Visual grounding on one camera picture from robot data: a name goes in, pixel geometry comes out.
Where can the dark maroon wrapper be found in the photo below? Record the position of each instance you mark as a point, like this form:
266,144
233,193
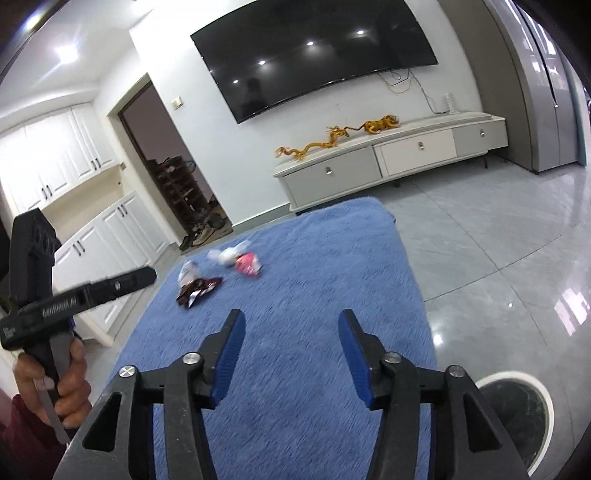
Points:
198,290

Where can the golden tiger figurine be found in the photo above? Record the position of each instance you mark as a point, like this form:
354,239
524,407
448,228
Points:
381,124

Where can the golden dragon figurine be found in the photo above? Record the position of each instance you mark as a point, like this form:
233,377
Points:
314,146

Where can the white round trash bin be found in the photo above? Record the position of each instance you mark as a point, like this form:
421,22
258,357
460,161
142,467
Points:
521,415

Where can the pile of shoes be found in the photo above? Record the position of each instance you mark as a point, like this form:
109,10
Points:
205,233

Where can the white wall cabinet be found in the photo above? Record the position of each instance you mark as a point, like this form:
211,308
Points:
55,152

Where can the black wall television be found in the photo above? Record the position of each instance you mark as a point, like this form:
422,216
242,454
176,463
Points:
314,55

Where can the white upright device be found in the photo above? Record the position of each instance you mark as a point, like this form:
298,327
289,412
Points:
450,102

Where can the dark shoe rack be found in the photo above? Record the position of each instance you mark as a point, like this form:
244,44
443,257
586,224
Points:
180,189

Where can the blue fluffy blanket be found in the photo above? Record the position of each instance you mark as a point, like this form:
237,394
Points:
295,277

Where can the grey double door refrigerator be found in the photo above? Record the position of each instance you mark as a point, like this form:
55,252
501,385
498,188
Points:
540,92

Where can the white base cabinet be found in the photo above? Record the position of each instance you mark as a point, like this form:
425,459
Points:
120,240

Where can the white wall switch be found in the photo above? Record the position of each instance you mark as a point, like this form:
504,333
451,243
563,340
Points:
177,102

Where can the pink red wrapper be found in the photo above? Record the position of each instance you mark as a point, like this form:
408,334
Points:
248,265

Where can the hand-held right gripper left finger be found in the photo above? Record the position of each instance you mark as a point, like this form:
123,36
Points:
228,362

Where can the person's left forearm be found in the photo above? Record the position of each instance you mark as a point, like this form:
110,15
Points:
23,443

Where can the white plastic wrapper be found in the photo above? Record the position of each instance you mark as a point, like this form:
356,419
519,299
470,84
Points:
188,271

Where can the white tissue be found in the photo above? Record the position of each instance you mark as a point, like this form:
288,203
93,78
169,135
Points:
228,255

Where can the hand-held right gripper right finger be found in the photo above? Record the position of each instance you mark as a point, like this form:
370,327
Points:
354,362

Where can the grey white television cabinet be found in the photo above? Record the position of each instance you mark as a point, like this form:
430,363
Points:
392,161

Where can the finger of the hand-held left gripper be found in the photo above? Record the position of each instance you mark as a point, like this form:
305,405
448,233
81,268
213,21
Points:
124,282

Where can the person's left hand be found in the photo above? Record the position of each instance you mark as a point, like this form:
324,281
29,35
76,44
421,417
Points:
76,397

